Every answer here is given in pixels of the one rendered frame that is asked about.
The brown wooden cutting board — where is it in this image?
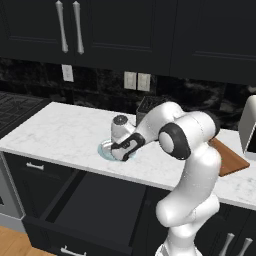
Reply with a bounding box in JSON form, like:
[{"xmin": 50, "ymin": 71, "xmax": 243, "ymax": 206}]
[{"xmin": 208, "ymin": 137, "xmax": 251, "ymax": 178}]

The black upper cupboard door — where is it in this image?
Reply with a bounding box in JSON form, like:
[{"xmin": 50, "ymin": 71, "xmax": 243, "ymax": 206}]
[
  {"xmin": 169, "ymin": 0, "xmax": 256, "ymax": 87},
  {"xmin": 0, "ymin": 0, "xmax": 72, "ymax": 65},
  {"xmin": 69, "ymin": 0, "xmax": 178, "ymax": 77}
]

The silver drawer handle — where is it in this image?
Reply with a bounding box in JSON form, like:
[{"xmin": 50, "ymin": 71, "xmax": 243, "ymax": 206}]
[
  {"xmin": 25, "ymin": 161, "xmax": 45, "ymax": 171},
  {"xmin": 59, "ymin": 245, "xmax": 88, "ymax": 256}
]

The dark grey knife block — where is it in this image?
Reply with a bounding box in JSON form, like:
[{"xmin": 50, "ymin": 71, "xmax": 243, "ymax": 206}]
[{"xmin": 135, "ymin": 95, "xmax": 169, "ymax": 127}]

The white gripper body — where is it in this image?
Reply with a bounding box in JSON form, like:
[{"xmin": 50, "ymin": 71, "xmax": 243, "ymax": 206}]
[{"xmin": 110, "ymin": 143, "xmax": 135, "ymax": 163}]

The black cupboard door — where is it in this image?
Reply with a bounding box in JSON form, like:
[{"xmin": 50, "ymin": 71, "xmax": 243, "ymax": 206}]
[
  {"xmin": 237, "ymin": 209, "xmax": 256, "ymax": 256},
  {"xmin": 69, "ymin": 0, "xmax": 178, "ymax": 77},
  {"xmin": 169, "ymin": 0, "xmax": 256, "ymax": 87},
  {"xmin": 195, "ymin": 201, "xmax": 242, "ymax": 256},
  {"xmin": 0, "ymin": 0, "xmax": 72, "ymax": 65}
]

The black drawer front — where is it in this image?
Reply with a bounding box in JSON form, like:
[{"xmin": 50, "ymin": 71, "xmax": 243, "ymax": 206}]
[{"xmin": 2, "ymin": 152, "xmax": 80, "ymax": 219}]

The black open drawer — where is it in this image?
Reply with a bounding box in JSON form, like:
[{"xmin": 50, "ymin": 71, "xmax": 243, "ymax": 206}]
[{"xmin": 21, "ymin": 170, "xmax": 148, "ymax": 256}]

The white wall socket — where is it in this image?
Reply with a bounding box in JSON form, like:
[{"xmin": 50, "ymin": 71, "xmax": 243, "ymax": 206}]
[
  {"xmin": 123, "ymin": 70, "xmax": 138, "ymax": 91},
  {"xmin": 61, "ymin": 63, "xmax": 75, "ymax": 83},
  {"xmin": 137, "ymin": 72, "xmax": 152, "ymax": 93}
]

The grey oven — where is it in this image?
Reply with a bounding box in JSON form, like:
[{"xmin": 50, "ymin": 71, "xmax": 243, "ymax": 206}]
[{"xmin": 0, "ymin": 152, "xmax": 27, "ymax": 234}]

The silver toaster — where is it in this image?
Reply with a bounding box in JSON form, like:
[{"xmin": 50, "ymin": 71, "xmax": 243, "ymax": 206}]
[{"xmin": 237, "ymin": 94, "xmax": 256, "ymax": 162}]

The black hob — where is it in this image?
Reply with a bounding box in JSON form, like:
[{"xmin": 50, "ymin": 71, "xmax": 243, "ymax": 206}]
[{"xmin": 0, "ymin": 91, "xmax": 52, "ymax": 139}]

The silver cupboard handle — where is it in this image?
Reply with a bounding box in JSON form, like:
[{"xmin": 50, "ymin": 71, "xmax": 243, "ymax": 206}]
[
  {"xmin": 54, "ymin": 0, "xmax": 70, "ymax": 54},
  {"xmin": 237, "ymin": 237, "xmax": 254, "ymax": 256},
  {"xmin": 218, "ymin": 232, "xmax": 236, "ymax": 256},
  {"xmin": 72, "ymin": 0, "xmax": 85, "ymax": 56}
]

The black lower cupboard door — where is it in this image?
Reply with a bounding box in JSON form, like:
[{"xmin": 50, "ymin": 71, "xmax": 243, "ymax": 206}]
[
  {"xmin": 195, "ymin": 201, "xmax": 242, "ymax": 256},
  {"xmin": 237, "ymin": 209, "xmax": 256, "ymax": 256}
]

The pale blue plate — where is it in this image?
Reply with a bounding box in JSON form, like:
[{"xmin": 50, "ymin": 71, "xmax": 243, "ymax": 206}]
[{"xmin": 97, "ymin": 139, "xmax": 138, "ymax": 163}]

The silver lower cupboard handle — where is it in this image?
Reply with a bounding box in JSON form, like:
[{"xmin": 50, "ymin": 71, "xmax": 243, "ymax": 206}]
[
  {"xmin": 218, "ymin": 232, "xmax": 236, "ymax": 256},
  {"xmin": 237, "ymin": 237, "xmax": 254, "ymax": 256}
]

